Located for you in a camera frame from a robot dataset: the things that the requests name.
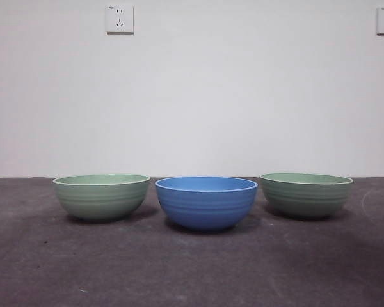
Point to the blue ribbed bowl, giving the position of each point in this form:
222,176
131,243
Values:
206,208

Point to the green ribbed bowl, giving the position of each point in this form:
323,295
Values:
99,201
307,199

